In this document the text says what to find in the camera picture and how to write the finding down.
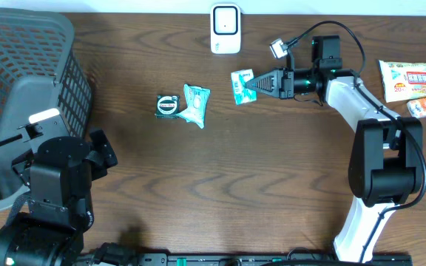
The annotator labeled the teal tissue pack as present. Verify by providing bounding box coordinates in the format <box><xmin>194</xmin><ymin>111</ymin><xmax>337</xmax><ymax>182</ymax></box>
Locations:
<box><xmin>231</xmin><ymin>69</ymin><xmax>257</xmax><ymax>105</ymax></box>

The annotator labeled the teal snack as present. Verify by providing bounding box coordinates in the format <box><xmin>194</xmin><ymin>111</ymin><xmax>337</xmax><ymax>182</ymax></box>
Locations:
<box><xmin>177</xmin><ymin>84</ymin><xmax>210</xmax><ymax>129</ymax></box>

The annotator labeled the black round-label item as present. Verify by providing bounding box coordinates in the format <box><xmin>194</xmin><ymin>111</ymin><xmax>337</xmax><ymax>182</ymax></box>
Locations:
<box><xmin>155</xmin><ymin>95</ymin><xmax>180</xmax><ymax>119</ymax></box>

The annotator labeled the yellow snack bag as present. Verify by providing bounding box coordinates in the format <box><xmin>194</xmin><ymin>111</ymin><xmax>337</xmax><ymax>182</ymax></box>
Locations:
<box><xmin>379</xmin><ymin>60</ymin><xmax>426</xmax><ymax>103</ymax></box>

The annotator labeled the orange juice carton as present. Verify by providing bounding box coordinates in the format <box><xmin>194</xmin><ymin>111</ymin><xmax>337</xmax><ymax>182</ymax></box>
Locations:
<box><xmin>407</xmin><ymin>98</ymin><xmax>426</xmax><ymax>118</ymax></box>

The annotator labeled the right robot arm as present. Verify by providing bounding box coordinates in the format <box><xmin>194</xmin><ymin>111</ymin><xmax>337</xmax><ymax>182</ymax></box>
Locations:
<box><xmin>246</xmin><ymin>35</ymin><xmax>426</xmax><ymax>263</ymax></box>

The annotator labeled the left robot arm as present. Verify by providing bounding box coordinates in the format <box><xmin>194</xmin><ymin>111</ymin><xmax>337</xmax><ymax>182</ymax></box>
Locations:
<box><xmin>0</xmin><ymin>129</ymin><xmax>137</xmax><ymax>266</ymax></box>

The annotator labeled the white barcode scanner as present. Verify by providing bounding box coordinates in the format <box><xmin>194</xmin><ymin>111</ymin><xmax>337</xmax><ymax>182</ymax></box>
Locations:
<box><xmin>210</xmin><ymin>4</ymin><xmax>241</xmax><ymax>54</ymax></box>

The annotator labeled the grey plastic mesh basket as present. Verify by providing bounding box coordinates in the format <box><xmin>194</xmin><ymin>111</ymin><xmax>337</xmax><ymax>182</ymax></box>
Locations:
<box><xmin>0</xmin><ymin>8</ymin><xmax>94</xmax><ymax>211</ymax></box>

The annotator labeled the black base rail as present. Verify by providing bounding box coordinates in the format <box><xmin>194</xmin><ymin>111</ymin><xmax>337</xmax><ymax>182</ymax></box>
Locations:
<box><xmin>75</xmin><ymin>252</ymin><xmax>414</xmax><ymax>266</ymax></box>

